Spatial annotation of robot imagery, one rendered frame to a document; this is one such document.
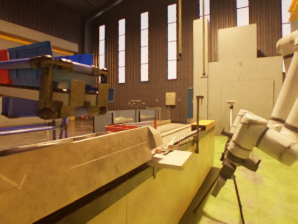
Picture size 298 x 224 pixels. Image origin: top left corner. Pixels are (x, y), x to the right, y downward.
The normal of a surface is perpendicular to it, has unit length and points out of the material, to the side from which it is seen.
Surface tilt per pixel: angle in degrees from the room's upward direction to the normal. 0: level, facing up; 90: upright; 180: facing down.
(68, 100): 90
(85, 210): 90
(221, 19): 90
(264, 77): 90
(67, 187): 80
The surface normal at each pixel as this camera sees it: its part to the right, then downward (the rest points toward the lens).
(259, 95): -0.50, 0.04
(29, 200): 0.85, -0.15
